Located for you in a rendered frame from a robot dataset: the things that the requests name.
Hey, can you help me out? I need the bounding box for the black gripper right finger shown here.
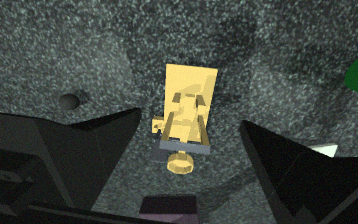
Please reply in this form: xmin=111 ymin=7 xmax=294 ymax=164
xmin=239 ymin=120 xmax=358 ymax=224

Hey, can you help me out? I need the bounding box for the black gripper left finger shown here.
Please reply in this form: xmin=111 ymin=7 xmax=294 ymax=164
xmin=0 ymin=107 xmax=141 ymax=210

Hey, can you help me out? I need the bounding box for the white square block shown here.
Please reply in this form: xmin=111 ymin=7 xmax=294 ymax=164
xmin=308 ymin=142 xmax=337 ymax=157

